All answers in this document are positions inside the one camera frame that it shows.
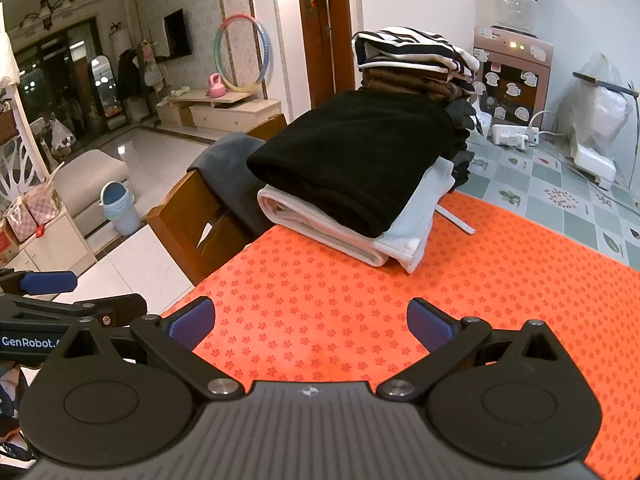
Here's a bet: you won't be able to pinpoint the orange patterned table mat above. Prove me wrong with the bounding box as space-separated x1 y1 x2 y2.
160 192 640 480

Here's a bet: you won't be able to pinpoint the brown wooden door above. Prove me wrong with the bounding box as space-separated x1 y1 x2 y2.
295 0 356 108

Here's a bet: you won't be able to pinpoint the wall television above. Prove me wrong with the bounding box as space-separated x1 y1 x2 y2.
164 9 192 58

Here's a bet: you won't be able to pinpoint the wooden chair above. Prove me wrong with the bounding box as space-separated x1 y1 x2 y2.
146 112 288 286

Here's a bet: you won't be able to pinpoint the glass sliding door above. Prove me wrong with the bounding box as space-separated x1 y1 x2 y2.
15 17 101 126

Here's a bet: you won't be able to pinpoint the brown folded garment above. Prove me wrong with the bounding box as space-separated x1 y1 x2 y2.
361 67 476 106

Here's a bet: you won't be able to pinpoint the pale folded garment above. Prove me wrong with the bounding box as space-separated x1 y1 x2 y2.
257 157 476 275

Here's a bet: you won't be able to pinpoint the clear plastic bag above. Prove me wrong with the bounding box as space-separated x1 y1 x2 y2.
47 119 76 156

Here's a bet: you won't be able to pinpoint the standing mirror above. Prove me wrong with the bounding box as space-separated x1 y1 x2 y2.
90 55 113 111

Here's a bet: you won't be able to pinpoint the white power strip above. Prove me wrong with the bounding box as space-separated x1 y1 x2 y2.
492 124 541 150

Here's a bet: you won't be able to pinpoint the blue trash bin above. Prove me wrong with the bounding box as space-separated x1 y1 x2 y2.
99 181 141 237

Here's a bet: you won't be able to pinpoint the multicolour hula hoop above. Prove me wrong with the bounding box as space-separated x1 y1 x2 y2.
214 16 270 93

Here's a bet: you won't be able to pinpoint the white power adapter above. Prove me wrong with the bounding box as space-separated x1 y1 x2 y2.
572 142 617 191

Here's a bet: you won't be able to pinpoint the red box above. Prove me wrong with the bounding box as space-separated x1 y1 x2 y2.
0 220 21 261

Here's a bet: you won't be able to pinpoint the pink checkered bag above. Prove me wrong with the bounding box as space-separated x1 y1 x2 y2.
5 195 61 243

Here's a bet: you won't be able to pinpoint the beige sofa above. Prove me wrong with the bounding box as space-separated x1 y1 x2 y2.
50 149 130 236

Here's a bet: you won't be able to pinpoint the green tiled table cover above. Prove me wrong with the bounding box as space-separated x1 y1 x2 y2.
452 105 640 266

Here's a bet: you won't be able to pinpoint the coat rack with clothes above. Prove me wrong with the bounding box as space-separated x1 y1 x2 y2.
116 40 166 103

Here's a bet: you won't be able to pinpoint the white plastic bag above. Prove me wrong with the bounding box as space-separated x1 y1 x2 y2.
557 52 636 161

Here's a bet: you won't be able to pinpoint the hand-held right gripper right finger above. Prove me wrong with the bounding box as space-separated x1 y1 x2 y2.
375 298 572 402

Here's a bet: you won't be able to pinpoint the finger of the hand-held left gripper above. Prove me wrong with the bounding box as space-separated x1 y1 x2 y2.
0 269 79 297
0 293 149 329

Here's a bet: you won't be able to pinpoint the grey pants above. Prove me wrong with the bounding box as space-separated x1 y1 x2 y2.
187 132 273 238

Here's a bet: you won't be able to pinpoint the cream television cabinet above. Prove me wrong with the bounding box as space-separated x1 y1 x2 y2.
156 89 282 133

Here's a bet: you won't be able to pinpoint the black folded garment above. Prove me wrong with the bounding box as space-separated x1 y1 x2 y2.
246 89 458 238

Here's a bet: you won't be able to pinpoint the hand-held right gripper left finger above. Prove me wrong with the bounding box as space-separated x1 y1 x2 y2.
64 296 246 402

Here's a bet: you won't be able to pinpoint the ceiling chandelier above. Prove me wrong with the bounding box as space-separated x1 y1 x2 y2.
20 0 73 31

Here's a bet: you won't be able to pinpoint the pink water dispenser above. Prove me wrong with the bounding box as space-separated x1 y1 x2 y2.
472 26 553 128

